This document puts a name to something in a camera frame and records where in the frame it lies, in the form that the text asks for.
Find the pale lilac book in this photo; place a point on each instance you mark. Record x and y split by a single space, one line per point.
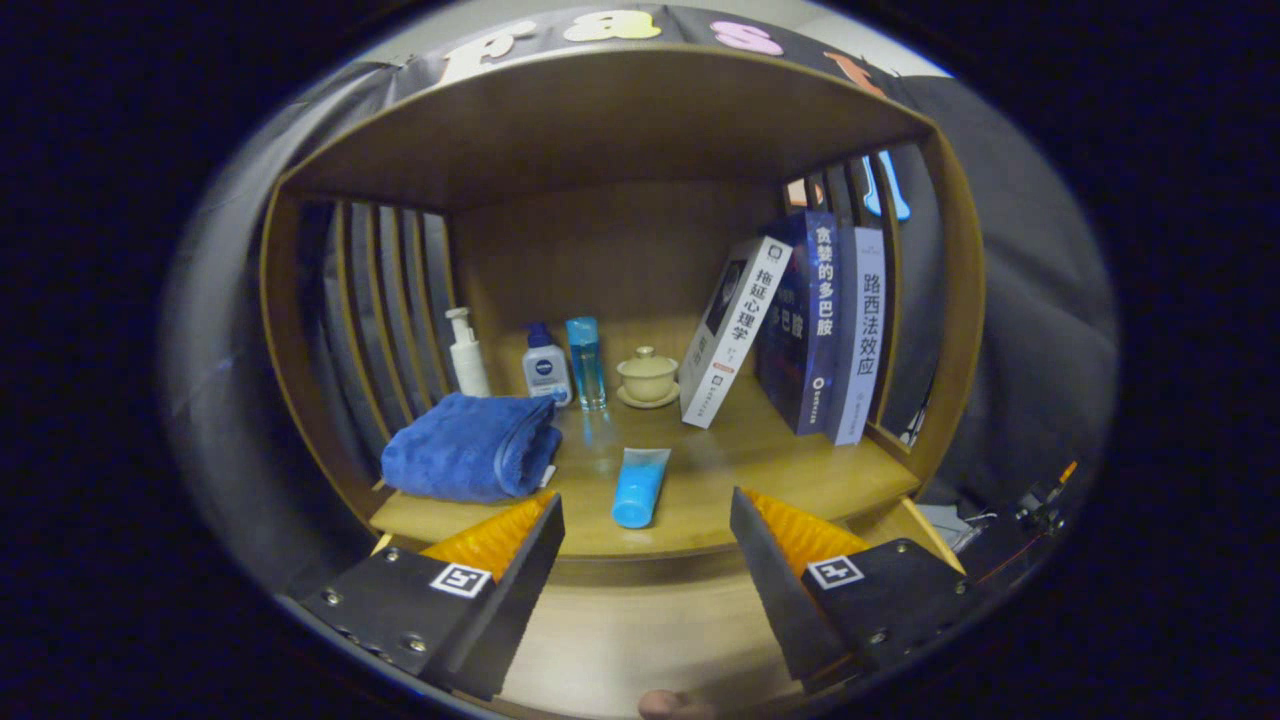
862 340

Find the dark blue book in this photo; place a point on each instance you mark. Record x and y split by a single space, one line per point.
815 330

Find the white pump bottle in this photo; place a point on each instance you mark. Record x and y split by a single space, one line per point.
470 365

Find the black and orange clamp tool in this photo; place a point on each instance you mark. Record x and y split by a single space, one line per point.
1040 505

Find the blue folded towel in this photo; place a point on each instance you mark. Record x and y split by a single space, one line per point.
460 450

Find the white bottle with blue cap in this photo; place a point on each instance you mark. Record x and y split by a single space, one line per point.
545 375

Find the wooden drawer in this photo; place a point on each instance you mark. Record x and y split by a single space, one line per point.
630 630

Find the clear blue bottle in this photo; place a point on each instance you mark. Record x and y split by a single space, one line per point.
587 365

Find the wooden countertop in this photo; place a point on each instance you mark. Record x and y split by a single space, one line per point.
700 480

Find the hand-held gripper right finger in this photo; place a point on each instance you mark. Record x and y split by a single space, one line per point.
775 600

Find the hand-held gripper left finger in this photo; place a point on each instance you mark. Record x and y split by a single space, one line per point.
515 605

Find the wooden cabinet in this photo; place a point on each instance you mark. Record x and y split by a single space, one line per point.
600 130

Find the white book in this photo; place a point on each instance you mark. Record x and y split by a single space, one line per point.
735 330

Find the blue cosmetic tube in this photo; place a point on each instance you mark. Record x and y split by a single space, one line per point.
640 490

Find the beige lidded teacup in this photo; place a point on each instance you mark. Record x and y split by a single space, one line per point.
648 380

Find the black backdrop cloth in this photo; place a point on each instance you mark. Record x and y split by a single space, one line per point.
1030 330

